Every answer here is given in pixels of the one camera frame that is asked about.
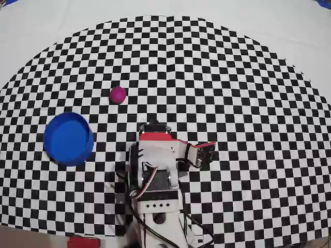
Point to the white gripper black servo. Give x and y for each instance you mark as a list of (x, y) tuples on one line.
[(155, 128)]

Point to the pink faceted ball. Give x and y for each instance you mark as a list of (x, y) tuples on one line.
[(117, 95)]

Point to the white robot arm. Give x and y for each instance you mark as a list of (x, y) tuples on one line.
[(157, 152)]

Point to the blue round box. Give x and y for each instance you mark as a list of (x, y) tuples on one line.
[(64, 139)]

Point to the red flat box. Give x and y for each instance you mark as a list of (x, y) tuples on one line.
[(84, 242)]

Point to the black white checkered cloth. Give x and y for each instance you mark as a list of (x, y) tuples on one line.
[(207, 77)]

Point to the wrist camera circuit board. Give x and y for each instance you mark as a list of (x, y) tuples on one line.
[(205, 153)]

